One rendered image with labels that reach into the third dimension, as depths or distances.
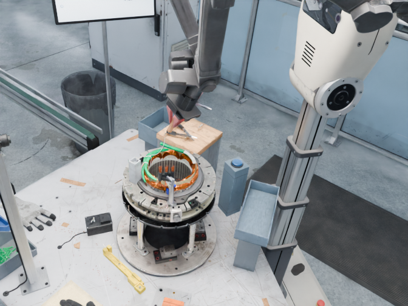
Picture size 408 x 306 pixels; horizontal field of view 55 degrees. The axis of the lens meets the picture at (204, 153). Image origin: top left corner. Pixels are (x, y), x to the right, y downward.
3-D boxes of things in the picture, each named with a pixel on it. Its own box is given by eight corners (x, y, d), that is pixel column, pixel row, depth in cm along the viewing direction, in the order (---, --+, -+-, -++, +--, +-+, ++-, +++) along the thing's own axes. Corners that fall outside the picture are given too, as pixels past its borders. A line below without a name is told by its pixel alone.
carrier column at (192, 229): (185, 251, 148) (188, 214, 135) (189, 248, 149) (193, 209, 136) (190, 255, 147) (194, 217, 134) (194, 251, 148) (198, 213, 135)
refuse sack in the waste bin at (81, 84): (55, 122, 301) (48, 82, 280) (95, 104, 327) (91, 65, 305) (89, 144, 285) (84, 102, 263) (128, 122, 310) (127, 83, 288)
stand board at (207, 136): (156, 138, 161) (156, 133, 160) (184, 118, 174) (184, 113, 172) (195, 158, 153) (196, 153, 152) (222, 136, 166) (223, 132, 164)
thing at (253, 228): (253, 290, 140) (269, 238, 122) (224, 281, 142) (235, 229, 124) (265, 238, 159) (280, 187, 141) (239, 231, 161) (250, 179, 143)
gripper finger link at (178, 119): (170, 135, 120) (181, 116, 114) (156, 118, 122) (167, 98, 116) (186, 129, 125) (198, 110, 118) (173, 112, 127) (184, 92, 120)
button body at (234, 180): (226, 217, 166) (235, 172, 150) (217, 206, 171) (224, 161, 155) (240, 210, 169) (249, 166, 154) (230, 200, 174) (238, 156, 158)
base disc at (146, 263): (95, 236, 151) (95, 235, 150) (163, 184, 176) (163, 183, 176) (172, 296, 134) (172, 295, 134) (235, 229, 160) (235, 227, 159)
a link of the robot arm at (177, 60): (206, 48, 138) (200, 34, 143) (174, 49, 135) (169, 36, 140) (202, 76, 147) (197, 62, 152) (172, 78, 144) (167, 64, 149)
